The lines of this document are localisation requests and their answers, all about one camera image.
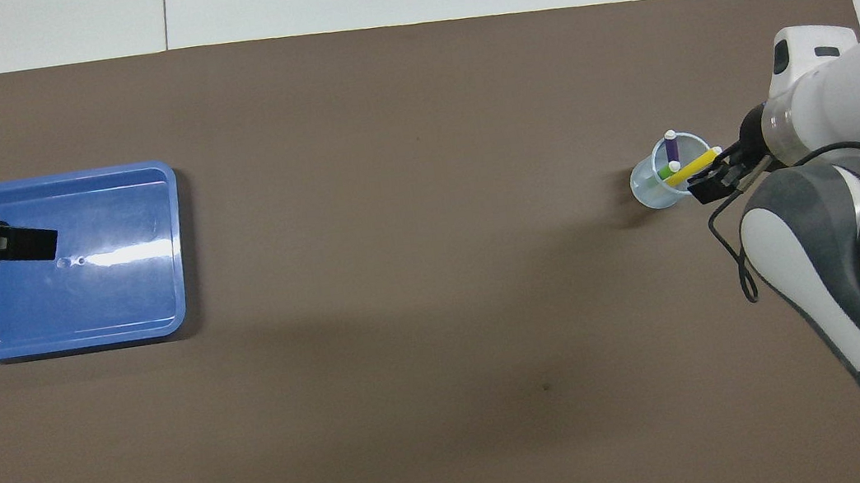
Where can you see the green highlighter pen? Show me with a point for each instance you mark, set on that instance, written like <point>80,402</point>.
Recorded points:
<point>666,172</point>

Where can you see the brown table mat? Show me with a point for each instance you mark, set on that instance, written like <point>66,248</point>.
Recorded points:
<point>402,278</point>

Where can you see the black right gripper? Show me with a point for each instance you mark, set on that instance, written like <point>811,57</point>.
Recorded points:
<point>756,140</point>

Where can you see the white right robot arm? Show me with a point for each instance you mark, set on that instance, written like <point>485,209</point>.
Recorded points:
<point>844,104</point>

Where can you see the purple highlighter pen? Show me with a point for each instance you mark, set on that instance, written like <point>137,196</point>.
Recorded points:
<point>671,151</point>

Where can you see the translucent plastic cup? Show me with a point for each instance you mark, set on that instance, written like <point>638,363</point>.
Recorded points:
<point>648,192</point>

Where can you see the blue plastic tray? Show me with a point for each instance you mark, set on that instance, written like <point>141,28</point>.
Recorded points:
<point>81,304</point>

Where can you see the yellow highlighter pen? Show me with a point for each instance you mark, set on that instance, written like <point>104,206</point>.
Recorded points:
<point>690,169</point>

